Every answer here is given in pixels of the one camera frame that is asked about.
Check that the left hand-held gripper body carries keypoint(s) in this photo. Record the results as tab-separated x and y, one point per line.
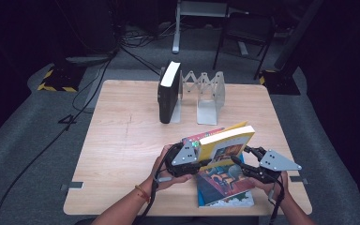
186	154

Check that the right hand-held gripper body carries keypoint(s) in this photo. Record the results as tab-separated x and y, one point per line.
276	162

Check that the yellow cover book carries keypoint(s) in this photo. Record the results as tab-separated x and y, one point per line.
209	153

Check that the orange and blue illustrated book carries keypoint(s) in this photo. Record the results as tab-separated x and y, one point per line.
225	181

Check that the blue cover book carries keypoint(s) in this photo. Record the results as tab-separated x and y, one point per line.
228	201

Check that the person's right hand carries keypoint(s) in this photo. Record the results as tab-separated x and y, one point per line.
276	190

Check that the person's left hand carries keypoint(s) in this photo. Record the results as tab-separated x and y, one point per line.
161	175

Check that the black cover book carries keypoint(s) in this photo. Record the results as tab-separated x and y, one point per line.
167	103

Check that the black stand with striped base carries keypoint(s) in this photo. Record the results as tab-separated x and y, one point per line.
281	84
62	78

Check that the black chair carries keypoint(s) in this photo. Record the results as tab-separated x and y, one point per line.
250	36

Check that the white desk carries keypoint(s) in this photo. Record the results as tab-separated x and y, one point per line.
176	31

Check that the grey table bracket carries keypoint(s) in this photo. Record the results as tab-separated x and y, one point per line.
75	185
296	179

